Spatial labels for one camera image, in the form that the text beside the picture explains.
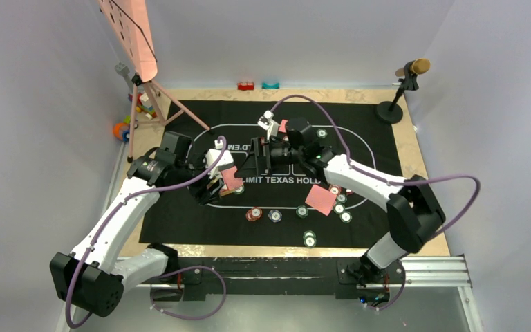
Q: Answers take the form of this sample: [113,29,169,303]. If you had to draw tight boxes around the green chip stack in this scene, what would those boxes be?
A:
[295,205,309,219]

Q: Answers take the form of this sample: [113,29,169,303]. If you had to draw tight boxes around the red playing card box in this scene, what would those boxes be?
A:
[211,166,243,197]

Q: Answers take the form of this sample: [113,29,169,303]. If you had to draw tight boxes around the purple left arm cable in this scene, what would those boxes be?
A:
[65,135,229,329]

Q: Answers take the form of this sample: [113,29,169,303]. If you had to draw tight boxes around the gold microphone on stand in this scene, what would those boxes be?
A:
[375,58,431,125]

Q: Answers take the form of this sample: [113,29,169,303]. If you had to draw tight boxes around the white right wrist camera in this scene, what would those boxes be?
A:
[257,110,279,140]

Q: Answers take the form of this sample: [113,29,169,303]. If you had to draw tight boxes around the red chips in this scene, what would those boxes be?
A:
[329,185,342,195]

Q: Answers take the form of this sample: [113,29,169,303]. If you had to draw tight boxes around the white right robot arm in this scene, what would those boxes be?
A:
[235,118,446,282]

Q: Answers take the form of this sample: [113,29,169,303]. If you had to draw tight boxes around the blue chip stack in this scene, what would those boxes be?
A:
[268,210,282,223]

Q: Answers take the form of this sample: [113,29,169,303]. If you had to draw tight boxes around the orange toy ring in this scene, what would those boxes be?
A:
[112,122,131,143]

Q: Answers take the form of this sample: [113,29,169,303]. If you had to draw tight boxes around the green chips group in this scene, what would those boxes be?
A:
[333,194,353,223]

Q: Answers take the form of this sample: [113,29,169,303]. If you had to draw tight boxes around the red-backed card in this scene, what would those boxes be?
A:
[305,185,337,216]

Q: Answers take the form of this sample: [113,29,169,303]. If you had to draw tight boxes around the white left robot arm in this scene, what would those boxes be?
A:
[50,131,234,329]

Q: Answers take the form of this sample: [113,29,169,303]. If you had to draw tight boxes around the colourful toy block pile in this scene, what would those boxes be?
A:
[136,93,157,120]

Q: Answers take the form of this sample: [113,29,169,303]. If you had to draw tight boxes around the teal toy block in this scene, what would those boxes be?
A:
[261,81,280,89]

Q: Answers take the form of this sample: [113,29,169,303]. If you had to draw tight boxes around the pink music stand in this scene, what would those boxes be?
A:
[96,1,211,163]

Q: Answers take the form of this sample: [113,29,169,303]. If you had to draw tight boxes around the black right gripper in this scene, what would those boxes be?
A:
[235,136,304,178]

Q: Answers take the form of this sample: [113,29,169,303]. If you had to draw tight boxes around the black poker table mat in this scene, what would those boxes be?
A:
[138,100,402,248]

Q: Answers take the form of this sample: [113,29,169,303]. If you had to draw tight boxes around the red chip stack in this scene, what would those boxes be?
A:
[245,207,263,222]

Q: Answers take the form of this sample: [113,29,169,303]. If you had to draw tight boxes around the red toy block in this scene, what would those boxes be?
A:
[237,81,255,91]

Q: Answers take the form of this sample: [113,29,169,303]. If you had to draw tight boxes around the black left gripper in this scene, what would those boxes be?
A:
[174,149,223,205]

